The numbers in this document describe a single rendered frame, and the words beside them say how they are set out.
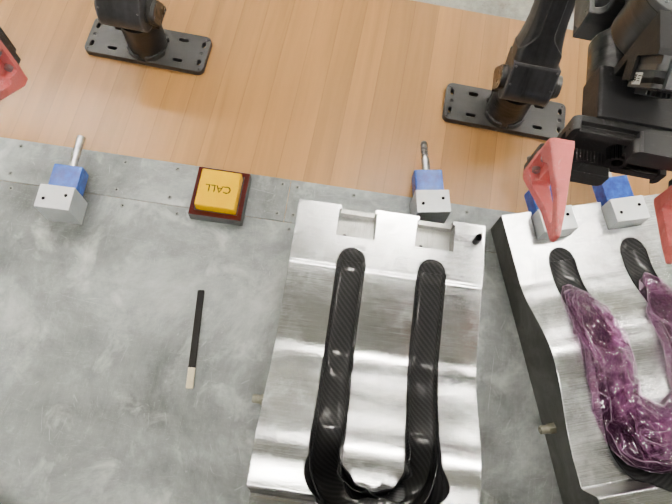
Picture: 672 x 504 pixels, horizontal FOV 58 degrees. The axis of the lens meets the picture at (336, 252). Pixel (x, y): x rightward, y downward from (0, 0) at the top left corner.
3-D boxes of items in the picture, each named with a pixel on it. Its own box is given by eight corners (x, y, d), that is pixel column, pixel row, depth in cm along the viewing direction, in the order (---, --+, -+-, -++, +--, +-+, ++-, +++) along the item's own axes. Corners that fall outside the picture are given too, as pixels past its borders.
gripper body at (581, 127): (699, 156, 49) (698, 79, 51) (574, 132, 49) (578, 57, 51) (655, 189, 55) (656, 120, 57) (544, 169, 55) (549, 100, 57)
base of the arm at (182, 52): (194, 44, 92) (206, 8, 95) (67, 20, 93) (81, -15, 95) (202, 76, 100) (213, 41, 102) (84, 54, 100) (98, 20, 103)
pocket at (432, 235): (413, 225, 87) (417, 215, 83) (449, 230, 87) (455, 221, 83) (410, 255, 85) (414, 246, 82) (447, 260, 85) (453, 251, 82)
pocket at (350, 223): (338, 214, 87) (340, 204, 83) (375, 219, 87) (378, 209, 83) (334, 244, 85) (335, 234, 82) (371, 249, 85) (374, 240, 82)
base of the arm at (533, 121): (582, 117, 91) (584, 78, 94) (452, 92, 92) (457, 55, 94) (561, 143, 99) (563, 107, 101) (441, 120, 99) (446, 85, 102)
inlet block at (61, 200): (71, 143, 94) (58, 125, 89) (103, 147, 94) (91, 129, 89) (48, 220, 90) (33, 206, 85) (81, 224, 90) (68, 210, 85)
